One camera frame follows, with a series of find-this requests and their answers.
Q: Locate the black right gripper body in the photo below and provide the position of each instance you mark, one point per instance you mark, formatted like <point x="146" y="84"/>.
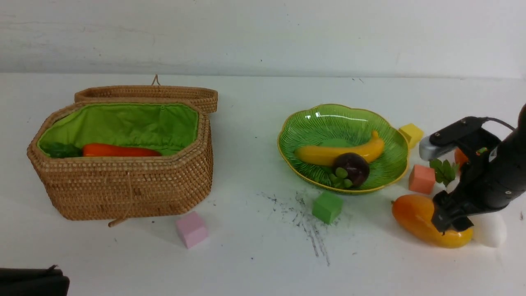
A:
<point x="501" y="180"/>

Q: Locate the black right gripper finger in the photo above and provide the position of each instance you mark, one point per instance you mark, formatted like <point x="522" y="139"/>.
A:
<point x="461" y="222"/>
<point x="444" y="210"/>

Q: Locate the orange yellow toy mango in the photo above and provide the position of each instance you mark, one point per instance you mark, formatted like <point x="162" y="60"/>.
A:
<point x="414" y="212"/>

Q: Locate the white toy radish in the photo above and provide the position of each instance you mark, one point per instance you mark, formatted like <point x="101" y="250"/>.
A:
<point x="489" y="229"/>

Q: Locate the orange toy persimmon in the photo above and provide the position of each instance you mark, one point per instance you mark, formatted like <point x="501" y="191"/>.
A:
<point x="459" y="157"/>

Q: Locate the dark purple toy mangosteen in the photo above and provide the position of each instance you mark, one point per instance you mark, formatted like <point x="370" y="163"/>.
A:
<point x="349" y="171"/>

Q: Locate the yellow toy banana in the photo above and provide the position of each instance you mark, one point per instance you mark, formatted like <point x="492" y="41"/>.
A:
<point x="326" y="156"/>

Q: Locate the orange toy carrot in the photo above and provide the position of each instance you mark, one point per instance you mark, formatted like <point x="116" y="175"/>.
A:
<point x="63" y="151"/>

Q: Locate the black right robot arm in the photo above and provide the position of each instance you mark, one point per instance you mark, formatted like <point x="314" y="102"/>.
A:
<point x="476" y="160"/>

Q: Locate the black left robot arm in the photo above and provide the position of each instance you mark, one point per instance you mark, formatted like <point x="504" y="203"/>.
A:
<point x="33" y="282"/>

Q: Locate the salmon foam cube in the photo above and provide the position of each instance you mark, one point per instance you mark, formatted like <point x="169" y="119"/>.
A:
<point x="422" y="179"/>

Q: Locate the yellow foam cube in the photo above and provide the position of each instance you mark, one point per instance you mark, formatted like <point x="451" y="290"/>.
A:
<point x="412" y="134"/>

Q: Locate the green foam cube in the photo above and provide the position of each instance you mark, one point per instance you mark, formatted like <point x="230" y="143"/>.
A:
<point x="327" y="207"/>

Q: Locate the green glass leaf plate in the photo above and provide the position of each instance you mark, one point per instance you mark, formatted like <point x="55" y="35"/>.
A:
<point x="336" y="126"/>

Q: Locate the pink foam cube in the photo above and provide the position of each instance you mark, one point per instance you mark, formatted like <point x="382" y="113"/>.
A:
<point x="191" y="229"/>

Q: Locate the woven rattan basket lid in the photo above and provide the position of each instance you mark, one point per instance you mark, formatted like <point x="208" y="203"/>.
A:
<point x="205" y="99"/>

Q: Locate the woven rattan basket green lining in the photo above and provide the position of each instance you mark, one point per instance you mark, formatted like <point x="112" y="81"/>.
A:
<point x="118" y="188"/>

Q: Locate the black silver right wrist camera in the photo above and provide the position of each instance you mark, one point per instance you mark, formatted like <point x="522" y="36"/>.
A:
<point x="466" y="134"/>

